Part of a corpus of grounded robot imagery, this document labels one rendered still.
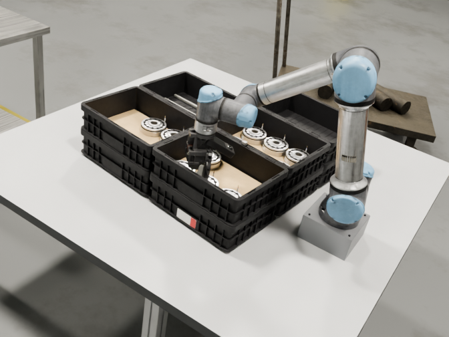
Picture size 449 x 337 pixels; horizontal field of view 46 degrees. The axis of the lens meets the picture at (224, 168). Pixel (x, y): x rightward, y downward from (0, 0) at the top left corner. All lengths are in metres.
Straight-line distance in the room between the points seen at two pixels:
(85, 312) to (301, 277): 1.11
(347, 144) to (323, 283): 0.49
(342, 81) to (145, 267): 0.83
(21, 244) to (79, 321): 0.59
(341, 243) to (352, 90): 0.61
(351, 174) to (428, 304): 1.49
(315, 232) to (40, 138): 1.20
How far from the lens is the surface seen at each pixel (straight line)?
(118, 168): 2.07
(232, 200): 1.68
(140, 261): 1.75
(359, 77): 1.50
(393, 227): 2.19
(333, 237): 1.90
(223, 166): 2.01
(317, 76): 1.69
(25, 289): 2.66
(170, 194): 1.90
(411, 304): 2.98
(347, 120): 1.58
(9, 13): 3.27
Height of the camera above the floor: 1.91
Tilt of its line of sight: 33 degrees down
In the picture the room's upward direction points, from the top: 10 degrees clockwise
